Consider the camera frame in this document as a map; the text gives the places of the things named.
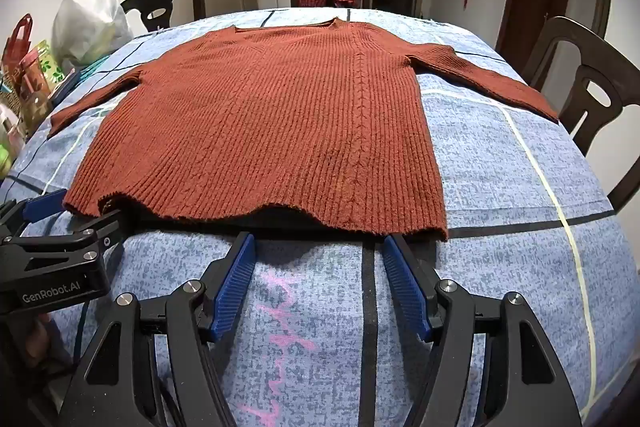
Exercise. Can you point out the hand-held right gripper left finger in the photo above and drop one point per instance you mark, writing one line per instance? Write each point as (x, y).
(234, 289)

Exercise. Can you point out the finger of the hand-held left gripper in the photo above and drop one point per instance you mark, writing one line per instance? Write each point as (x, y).
(100, 229)
(45, 203)

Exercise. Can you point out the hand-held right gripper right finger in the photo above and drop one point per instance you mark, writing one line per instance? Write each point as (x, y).
(406, 289)

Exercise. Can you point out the rust red knit sweater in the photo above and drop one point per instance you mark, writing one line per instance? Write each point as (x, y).
(275, 117)

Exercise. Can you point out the person's left hand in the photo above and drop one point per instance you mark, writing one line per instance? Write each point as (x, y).
(36, 334)

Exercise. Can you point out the dark blue box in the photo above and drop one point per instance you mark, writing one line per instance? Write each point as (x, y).
(65, 89)

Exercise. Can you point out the pink snack packet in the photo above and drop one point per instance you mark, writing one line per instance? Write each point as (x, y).
(31, 79)

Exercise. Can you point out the green snack packet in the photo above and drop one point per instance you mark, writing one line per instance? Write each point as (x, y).
(49, 59)

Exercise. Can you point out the blue checked table cover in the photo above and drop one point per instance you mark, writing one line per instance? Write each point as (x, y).
(500, 167)

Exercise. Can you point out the white plastic bag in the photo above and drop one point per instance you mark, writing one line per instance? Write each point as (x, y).
(85, 22)

